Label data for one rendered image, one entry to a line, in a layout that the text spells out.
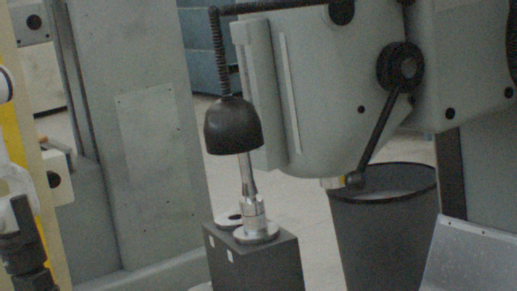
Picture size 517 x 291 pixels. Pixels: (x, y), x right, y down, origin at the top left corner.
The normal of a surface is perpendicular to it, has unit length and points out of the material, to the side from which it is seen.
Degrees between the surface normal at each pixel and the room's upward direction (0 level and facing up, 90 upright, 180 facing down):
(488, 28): 90
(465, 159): 90
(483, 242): 63
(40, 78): 90
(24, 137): 90
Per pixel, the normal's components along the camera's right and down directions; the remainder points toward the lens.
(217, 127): -0.52, -0.01
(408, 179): -0.60, 0.23
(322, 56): 0.11, 0.24
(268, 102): 0.55, 0.13
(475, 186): -0.82, 0.26
